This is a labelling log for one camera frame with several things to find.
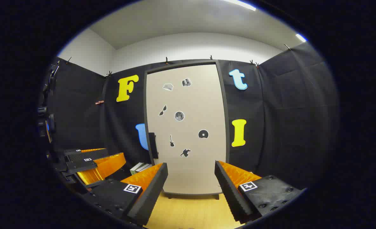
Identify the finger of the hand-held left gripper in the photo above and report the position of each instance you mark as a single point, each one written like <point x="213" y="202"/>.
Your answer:
<point x="80" y="165"/>
<point x="89" y="154"/>

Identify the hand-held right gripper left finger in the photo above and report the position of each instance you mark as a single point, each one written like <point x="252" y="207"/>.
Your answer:
<point x="153" y="194"/>

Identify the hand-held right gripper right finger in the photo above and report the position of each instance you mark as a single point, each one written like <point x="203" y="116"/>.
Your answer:
<point x="231" y="194"/>

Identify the beige cabinet door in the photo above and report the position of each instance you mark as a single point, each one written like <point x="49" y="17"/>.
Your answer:
<point x="191" y="171"/>

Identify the green book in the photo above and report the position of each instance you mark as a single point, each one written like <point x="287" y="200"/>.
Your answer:
<point x="136" y="168"/>

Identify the black backdrop cloth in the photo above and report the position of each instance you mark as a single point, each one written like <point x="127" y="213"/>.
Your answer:
<point x="286" y="111"/>

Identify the row of black cloth clips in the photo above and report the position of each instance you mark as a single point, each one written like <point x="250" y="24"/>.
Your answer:
<point x="166" y="60"/>

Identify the short ceiling light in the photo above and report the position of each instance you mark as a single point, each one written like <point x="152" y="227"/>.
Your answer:
<point x="301" y="37"/>

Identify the long ceiling light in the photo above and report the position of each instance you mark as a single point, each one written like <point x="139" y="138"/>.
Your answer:
<point x="239" y="4"/>

